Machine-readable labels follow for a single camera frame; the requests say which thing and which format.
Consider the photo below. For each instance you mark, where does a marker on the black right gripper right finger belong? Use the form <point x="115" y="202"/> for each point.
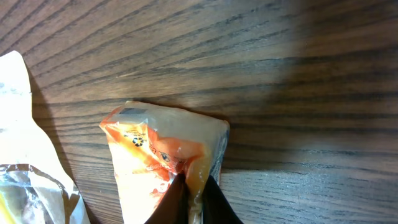
<point x="216" y="208"/>

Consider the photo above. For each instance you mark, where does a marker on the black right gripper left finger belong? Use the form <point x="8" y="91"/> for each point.
<point x="173" y="208"/>

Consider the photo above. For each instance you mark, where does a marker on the orange tissue packet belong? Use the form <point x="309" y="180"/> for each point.
<point x="151" y="144"/>

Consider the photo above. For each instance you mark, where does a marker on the beige snack pouch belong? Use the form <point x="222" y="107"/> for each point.
<point x="34" y="186"/>

